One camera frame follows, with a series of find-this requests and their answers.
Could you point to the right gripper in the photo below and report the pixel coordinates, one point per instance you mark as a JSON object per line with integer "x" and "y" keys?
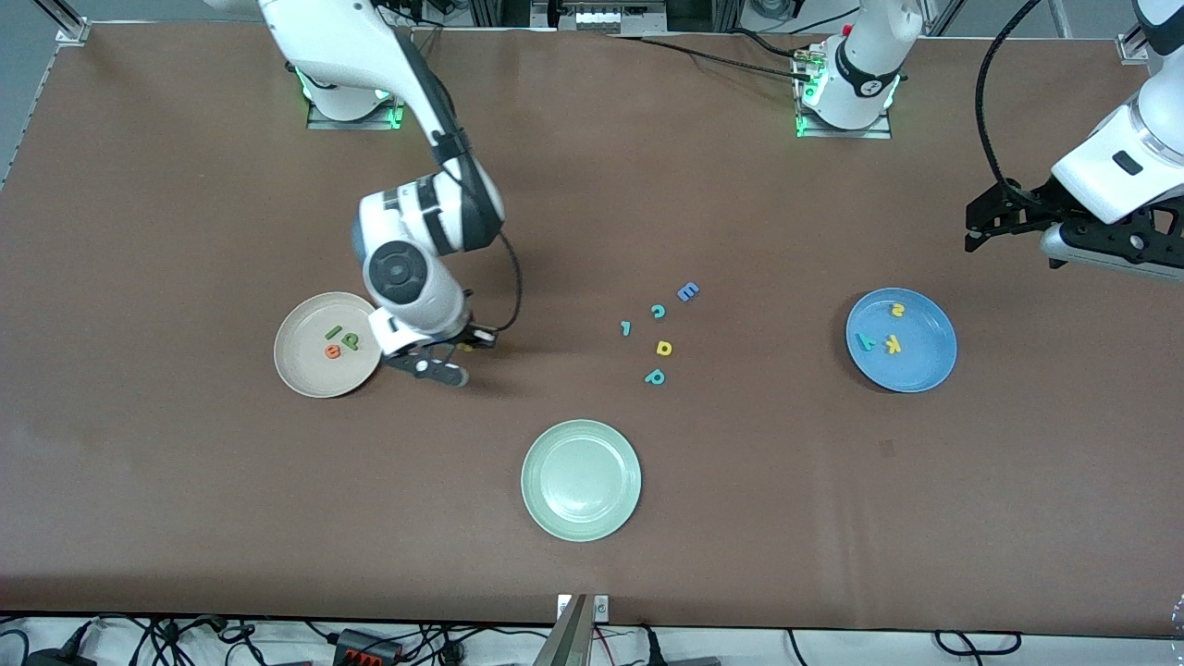
{"x": 468, "y": 334}

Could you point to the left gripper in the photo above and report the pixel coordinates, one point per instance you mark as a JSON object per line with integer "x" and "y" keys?
{"x": 1025, "y": 211}

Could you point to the green letter p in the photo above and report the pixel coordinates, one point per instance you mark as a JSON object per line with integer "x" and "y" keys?
{"x": 351, "y": 341}

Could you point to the teal letter y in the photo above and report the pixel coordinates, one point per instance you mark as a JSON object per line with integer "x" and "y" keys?
{"x": 866, "y": 340}

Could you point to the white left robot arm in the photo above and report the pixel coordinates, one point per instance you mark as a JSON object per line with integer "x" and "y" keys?
{"x": 860, "y": 74}

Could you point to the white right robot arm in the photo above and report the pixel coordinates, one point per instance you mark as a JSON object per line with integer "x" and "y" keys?
{"x": 324, "y": 37}

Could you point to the brown plate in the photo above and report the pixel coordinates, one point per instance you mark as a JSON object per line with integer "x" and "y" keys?
{"x": 305, "y": 370}

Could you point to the pale green plate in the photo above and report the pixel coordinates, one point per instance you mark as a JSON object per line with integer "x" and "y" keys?
{"x": 581, "y": 480}

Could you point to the blue plate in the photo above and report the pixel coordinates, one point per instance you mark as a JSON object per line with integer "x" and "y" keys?
{"x": 925, "y": 365}

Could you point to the teal letter p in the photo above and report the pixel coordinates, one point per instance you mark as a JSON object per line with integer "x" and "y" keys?
{"x": 655, "y": 376}

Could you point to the brown table cover mat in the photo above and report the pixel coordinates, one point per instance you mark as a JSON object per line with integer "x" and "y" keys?
{"x": 185, "y": 509}

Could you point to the blue letter E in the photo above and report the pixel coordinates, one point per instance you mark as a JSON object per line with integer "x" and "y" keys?
{"x": 688, "y": 292}

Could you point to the black orange power strip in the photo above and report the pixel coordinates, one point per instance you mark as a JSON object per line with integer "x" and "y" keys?
{"x": 365, "y": 647}

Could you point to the black upright connector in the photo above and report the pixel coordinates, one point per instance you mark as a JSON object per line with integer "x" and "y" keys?
{"x": 652, "y": 647}

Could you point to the grey control device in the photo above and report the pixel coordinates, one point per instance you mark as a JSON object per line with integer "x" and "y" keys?
{"x": 601, "y": 17}

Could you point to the black floor plug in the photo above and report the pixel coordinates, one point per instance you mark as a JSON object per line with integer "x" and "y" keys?
{"x": 55, "y": 659}

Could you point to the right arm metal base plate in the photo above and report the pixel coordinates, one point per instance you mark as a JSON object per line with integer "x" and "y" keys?
{"x": 356, "y": 124}

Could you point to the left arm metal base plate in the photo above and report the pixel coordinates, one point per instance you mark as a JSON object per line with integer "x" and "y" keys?
{"x": 837, "y": 133}

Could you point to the white stand bracket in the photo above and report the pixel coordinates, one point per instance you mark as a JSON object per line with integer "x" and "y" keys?
{"x": 601, "y": 607}

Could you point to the metal camera stand bar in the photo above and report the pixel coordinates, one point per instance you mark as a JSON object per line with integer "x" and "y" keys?
{"x": 566, "y": 638}

